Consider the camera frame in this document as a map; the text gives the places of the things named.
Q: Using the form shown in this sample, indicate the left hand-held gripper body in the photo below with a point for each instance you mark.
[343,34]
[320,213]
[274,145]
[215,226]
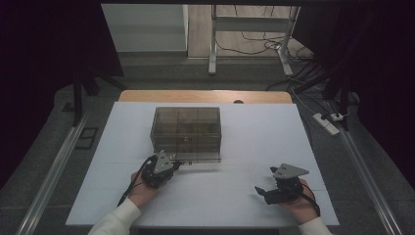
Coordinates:
[156,174]

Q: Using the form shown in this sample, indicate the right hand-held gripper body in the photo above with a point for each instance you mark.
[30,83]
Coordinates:
[285,194]

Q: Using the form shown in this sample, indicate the brown translucent drawer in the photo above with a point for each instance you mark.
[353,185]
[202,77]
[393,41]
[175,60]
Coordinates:
[202,157]

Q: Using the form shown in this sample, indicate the brown translucent drawer box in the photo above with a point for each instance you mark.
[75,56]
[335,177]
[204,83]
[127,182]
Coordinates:
[186,125]

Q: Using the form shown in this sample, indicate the person's right hand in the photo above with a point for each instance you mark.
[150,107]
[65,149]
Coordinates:
[303,209]

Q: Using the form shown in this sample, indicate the person's left hand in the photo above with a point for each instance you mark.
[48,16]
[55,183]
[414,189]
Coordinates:
[140,192]

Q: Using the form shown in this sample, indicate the white table board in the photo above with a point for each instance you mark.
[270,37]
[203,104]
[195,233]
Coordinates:
[254,143]

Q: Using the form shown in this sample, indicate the white power strip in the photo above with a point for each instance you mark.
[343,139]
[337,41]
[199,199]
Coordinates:
[324,124]

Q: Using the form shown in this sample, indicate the dark floor socket plate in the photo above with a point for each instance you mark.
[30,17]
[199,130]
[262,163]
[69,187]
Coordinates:
[86,138]

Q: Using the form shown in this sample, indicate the white plug adapter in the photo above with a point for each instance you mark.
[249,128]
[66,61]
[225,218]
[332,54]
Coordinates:
[337,116]

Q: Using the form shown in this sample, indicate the black metal stand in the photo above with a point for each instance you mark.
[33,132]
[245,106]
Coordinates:
[342,91]
[77,98]

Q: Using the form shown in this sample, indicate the white cabinet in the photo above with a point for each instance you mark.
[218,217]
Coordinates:
[147,32]

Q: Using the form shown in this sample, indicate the dark curtain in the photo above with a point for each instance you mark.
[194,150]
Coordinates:
[39,65]
[375,65]

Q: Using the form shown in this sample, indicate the aluminium floor rail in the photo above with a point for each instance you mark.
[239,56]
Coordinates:
[55,173]
[368,176]

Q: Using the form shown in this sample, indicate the white metal desk frame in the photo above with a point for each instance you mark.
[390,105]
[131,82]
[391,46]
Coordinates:
[213,49]

